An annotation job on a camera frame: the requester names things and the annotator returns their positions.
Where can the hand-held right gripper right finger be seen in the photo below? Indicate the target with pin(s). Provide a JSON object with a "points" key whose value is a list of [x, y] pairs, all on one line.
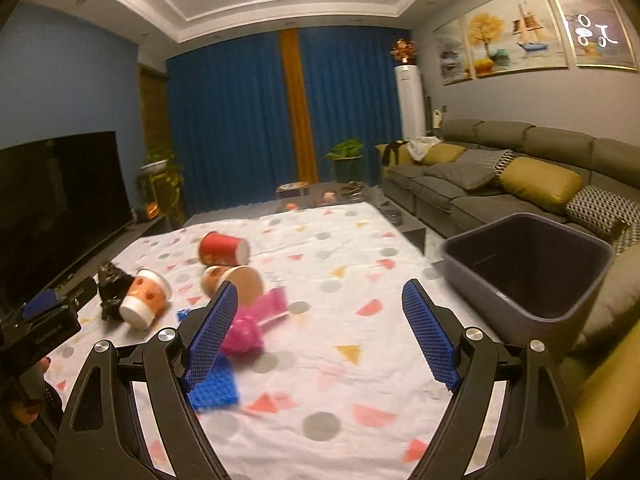
{"points": [[430, 334]]}

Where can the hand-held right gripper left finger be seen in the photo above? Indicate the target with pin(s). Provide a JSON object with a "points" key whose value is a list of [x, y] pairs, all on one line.
{"points": [[210, 341]]}

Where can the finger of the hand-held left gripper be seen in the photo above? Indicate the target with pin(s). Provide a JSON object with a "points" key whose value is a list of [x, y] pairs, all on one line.
{"points": [[42, 303], [82, 291]]}

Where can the black plastic bag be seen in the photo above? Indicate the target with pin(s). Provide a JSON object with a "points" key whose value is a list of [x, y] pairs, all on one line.
{"points": [[112, 285]]}

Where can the pink plastic bag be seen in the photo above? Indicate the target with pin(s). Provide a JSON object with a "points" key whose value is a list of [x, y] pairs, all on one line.
{"points": [[247, 332]]}

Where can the blue studded plastic sheet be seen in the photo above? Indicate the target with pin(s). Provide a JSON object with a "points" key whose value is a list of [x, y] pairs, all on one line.
{"points": [[215, 390]]}

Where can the grey plastic bin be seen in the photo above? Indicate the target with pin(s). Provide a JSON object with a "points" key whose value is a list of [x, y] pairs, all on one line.
{"points": [[500, 320]]}

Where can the red paper cup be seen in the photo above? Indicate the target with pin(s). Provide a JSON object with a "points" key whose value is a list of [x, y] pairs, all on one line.
{"points": [[220, 249]]}

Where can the person's left hand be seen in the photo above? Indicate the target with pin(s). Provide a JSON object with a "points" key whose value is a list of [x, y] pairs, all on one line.
{"points": [[45, 364]]}

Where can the black flat television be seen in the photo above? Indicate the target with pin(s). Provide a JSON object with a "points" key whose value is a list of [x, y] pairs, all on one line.
{"points": [[60, 200]]}

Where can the white patterned tablecloth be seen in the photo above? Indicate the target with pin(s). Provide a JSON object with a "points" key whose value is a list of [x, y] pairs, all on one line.
{"points": [[325, 375]]}

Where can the trailing plant on stand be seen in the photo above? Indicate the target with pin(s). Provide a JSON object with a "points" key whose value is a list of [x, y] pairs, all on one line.
{"points": [[160, 159]]}

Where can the grey pillow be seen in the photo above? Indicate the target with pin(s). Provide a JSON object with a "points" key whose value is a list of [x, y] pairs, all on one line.
{"points": [[460, 176]]}

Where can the dark tea tray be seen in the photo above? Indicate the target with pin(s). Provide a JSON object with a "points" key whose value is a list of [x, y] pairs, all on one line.
{"points": [[354, 189]]}

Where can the brown doll head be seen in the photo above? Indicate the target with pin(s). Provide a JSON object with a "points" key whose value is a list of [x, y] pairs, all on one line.
{"points": [[330, 196]]}

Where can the colourful topped box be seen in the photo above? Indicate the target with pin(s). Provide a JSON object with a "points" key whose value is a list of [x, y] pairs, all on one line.
{"points": [[292, 190]]}

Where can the small yellow pillow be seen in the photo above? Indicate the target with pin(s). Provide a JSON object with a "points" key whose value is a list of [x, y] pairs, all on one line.
{"points": [[445, 154]]}

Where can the black cloth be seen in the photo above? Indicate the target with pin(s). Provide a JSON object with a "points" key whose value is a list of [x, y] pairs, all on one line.
{"points": [[395, 154]]}

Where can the black white patterned pillow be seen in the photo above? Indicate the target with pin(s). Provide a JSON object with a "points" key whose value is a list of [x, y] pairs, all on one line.
{"points": [[597, 210], [492, 160]]}

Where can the large yellow pillow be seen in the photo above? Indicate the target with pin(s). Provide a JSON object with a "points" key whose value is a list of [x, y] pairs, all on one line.
{"points": [[542, 185]]}

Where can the white cloth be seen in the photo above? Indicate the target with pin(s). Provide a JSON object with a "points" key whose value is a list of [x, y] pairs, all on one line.
{"points": [[422, 146]]}

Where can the grey cushion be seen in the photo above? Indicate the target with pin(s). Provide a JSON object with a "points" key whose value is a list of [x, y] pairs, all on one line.
{"points": [[620, 300]]}

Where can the brown wooden panel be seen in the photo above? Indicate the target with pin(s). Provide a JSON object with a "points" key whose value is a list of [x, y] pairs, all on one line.
{"points": [[152, 110]]}

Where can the yellow cushion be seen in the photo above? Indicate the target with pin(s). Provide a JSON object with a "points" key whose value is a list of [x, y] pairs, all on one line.
{"points": [[610, 410]]}

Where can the potted plant in dark pot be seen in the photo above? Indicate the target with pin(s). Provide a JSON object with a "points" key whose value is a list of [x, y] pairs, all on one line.
{"points": [[345, 152]]}

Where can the white jug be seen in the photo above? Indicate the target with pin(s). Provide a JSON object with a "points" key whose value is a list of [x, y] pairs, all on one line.
{"points": [[437, 119]]}

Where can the blue curtain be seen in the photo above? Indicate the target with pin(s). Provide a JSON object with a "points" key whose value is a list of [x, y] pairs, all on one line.
{"points": [[350, 100], [225, 120]]}

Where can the grey sofa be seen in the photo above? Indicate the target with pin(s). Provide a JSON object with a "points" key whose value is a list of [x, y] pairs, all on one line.
{"points": [[550, 140]]}

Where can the white standing air conditioner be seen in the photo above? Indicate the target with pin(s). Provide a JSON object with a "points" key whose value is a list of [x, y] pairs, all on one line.
{"points": [[410, 105]]}

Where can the orange curtain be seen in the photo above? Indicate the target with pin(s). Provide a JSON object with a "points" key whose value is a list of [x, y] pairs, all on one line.
{"points": [[297, 110]]}

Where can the small grey framed painting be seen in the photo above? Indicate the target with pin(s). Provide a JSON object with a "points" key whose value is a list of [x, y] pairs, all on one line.
{"points": [[452, 55]]}

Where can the orange artificial flowers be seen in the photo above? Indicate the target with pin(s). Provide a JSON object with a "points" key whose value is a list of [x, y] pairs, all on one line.
{"points": [[402, 52]]}

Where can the tree and ship painting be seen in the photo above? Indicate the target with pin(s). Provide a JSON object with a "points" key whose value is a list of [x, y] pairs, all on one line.
{"points": [[515, 32]]}

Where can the framed painting with glare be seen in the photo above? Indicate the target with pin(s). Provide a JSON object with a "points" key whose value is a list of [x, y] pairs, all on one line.
{"points": [[595, 20]]}

